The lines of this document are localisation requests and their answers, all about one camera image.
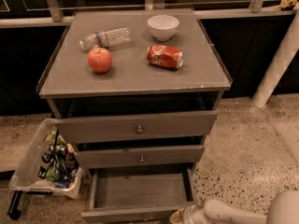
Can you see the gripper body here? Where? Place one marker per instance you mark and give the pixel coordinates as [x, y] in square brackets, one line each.
[191, 216]

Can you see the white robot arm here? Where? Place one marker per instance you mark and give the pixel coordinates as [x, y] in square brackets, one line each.
[283, 210]

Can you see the grey drawer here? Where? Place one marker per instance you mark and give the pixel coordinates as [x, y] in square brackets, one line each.
[136, 127]
[127, 157]
[139, 194]

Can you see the snack packets in bin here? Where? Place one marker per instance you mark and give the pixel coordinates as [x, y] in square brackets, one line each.
[62, 165]

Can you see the grey bottom drawer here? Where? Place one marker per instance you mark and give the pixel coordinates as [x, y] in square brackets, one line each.
[139, 194]

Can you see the red soda can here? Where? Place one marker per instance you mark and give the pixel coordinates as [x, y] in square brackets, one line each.
[165, 56]

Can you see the metal window railing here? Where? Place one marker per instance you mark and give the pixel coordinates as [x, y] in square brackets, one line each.
[30, 13]

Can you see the red apple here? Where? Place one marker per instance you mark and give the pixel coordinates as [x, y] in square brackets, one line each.
[100, 60]

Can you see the clear plastic storage bin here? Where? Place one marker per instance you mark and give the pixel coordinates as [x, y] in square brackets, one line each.
[25, 177]

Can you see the small yellow object on ledge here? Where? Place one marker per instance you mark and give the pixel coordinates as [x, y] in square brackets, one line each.
[287, 4]

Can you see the black pole base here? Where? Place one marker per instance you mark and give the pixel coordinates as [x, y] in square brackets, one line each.
[13, 212]

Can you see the white diagonal post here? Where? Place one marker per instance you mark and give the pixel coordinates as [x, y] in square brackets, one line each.
[279, 64]

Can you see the white ceramic bowl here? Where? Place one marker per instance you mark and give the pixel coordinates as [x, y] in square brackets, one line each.
[163, 27]

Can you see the grey top drawer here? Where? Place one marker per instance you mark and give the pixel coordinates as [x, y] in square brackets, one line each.
[136, 127]

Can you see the grey drawer cabinet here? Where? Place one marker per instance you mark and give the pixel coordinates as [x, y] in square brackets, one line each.
[133, 86]

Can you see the grey middle drawer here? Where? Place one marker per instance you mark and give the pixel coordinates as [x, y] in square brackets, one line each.
[127, 157]

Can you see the clear plastic water bottle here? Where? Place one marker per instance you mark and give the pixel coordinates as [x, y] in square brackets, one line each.
[106, 38]

